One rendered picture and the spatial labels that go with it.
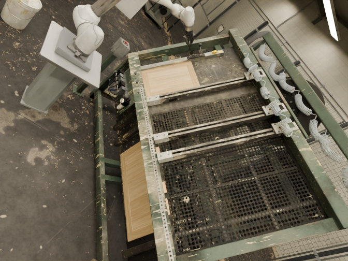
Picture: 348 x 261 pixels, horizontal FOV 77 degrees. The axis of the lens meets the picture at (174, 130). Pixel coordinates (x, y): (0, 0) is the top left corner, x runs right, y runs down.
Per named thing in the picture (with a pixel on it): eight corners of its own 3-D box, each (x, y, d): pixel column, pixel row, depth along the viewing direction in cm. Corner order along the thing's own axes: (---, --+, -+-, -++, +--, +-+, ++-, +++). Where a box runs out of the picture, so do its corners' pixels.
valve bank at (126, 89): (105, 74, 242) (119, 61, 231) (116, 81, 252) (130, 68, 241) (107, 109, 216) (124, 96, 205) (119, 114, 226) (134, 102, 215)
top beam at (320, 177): (227, 36, 264) (228, 29, 255) (235, 34, 264) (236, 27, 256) (335, 231, 148) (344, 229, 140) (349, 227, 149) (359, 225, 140)
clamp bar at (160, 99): (147, 100, 221) (142, 83, 200) (259, 76, 226) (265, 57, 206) (148, 107, 216) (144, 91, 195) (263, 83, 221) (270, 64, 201)
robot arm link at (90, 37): (77, 51, 177) (95, 34, 168) (71, 33, 181) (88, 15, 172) (93, 57, 191) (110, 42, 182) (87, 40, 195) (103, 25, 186)
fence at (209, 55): (141, 69, 245) (140, 66, 242) (222, 52, 250) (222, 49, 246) (141, 72, 243) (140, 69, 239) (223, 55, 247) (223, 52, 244)
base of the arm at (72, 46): (64, 48, 174) (68, 44, 172) (73, 38, 190) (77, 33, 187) (83, 66, 184) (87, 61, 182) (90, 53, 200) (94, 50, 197)
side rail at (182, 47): (139, 58, 264) (137, 51, 254) (227, 41, 269) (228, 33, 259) (140, 62, 260) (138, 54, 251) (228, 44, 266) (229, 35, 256)
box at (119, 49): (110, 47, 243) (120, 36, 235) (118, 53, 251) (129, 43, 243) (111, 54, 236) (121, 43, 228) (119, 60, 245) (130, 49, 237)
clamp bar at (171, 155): (157, 155, 188) (153, 142, 167) (288, 125, 193) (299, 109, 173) (159, 165, 183) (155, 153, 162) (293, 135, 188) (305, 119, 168)
